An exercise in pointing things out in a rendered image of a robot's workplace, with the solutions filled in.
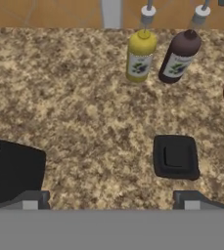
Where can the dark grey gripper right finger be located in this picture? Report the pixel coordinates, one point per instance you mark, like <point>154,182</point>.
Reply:
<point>188,199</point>

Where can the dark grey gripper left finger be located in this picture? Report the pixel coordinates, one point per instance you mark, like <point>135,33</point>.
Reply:
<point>35,200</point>

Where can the black square blender lid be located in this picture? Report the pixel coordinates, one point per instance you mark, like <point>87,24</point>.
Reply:
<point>176,157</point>

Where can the dark brown labelled bottle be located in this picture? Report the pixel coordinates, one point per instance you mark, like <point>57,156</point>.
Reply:
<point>179,57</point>

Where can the yellow labelled bottle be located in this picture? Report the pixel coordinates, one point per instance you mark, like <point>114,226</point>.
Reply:
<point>139,53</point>

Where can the grey metal post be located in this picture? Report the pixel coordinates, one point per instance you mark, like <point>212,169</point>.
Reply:
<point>111,13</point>

